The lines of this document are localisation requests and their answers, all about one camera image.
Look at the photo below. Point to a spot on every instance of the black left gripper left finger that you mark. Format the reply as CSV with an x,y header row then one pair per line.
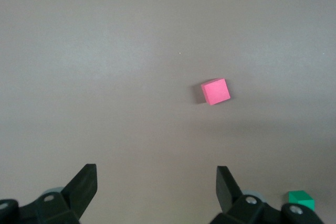
x,y
81,190

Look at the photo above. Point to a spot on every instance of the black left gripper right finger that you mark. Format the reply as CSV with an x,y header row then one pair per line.
x,y
228,192

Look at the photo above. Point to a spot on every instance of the pink foam cube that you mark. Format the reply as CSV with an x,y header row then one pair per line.
x,y
215,92

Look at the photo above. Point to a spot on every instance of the green foam cube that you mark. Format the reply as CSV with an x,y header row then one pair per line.
x,y
302,199

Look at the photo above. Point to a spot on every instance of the brown table cover mat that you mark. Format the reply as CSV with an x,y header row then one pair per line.
x,y
105,77

